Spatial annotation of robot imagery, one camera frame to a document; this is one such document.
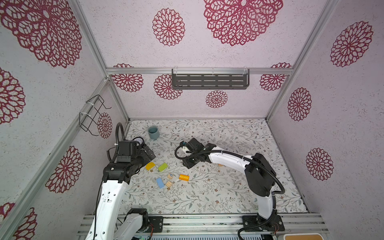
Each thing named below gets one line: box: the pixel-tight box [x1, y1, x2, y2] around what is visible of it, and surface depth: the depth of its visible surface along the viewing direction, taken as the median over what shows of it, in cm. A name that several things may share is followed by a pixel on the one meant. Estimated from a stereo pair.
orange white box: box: [283, 233, 325, 240], surface depth 68 cm
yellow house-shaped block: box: [145, 162, 156, 171], surface depth 96 cm
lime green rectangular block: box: [158, 162, 168, 172], surface depth 96 cm
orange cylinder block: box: [179, 174, 190, 182], surface depth 92 cm
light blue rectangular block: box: [156, 177, 165, 189], surface depth 89 cm
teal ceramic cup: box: [148, 126, 160, 140], surface depth 108 cm
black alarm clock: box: [132, 136, 144, 145], surface depth 106 cm
